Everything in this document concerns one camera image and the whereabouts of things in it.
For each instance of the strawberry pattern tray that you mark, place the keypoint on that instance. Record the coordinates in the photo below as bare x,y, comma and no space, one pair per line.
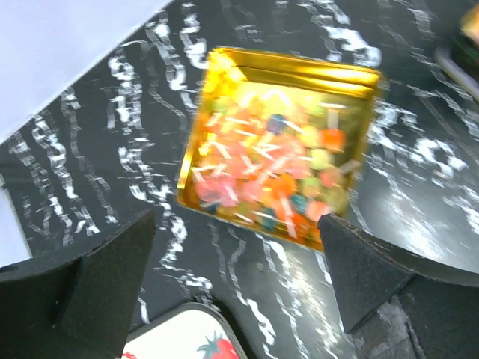
191,330

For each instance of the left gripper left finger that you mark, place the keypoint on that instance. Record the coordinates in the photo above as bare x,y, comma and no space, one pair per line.
77,301

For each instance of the gold tin with gummies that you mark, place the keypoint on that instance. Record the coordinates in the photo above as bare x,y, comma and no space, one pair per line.
469,33

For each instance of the gold tin with lollipops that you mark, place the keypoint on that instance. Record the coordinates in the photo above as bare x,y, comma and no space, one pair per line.
276,141

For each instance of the black marble pattern mat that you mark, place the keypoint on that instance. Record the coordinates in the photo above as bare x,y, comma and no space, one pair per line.
110,146

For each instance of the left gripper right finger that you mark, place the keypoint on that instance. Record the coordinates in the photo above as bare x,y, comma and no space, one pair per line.
397,304

